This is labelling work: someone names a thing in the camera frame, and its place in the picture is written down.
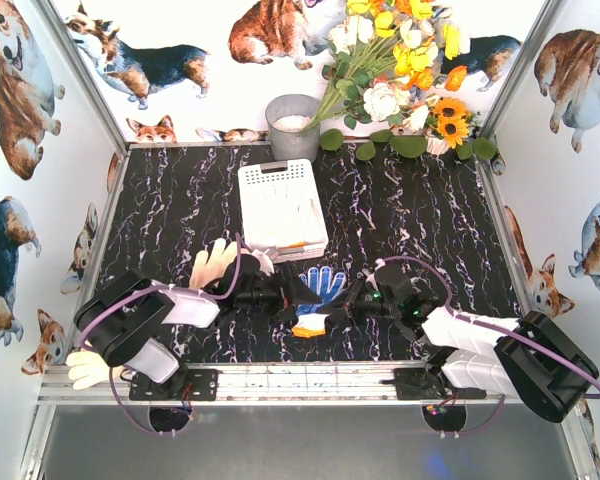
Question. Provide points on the grey metal bucket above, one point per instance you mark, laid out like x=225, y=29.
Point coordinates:
x=293, y=134

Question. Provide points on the cream glove off table edge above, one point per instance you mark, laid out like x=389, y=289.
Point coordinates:
x=87, y=369

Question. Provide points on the artificial flower bouquet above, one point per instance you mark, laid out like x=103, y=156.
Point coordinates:
x=400, y=63

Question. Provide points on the aluminium front rail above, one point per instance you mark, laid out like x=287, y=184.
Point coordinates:
x=347, y=383

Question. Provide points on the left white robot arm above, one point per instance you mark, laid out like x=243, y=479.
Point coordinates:
x=120, y=324

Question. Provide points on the yellow palm glove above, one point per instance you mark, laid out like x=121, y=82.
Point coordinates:
x=283, y=218

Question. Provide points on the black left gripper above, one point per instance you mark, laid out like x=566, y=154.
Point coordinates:
x=278, y=298

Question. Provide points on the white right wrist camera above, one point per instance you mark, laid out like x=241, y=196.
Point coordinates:
x=380, y=263

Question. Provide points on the blue dotted work glove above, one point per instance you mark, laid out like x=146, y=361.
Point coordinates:
x=327, y=284

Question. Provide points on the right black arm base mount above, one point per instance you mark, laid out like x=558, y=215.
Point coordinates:
x=427, y=382

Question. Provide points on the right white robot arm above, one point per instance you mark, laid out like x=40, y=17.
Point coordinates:
x=528, y=358

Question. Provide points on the white perforated storage basket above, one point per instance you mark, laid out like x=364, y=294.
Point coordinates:
x=293, y=174

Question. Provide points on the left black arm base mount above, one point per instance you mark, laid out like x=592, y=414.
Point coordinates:
x=195, y=384

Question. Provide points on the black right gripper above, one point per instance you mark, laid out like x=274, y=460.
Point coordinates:
x=347, y=307

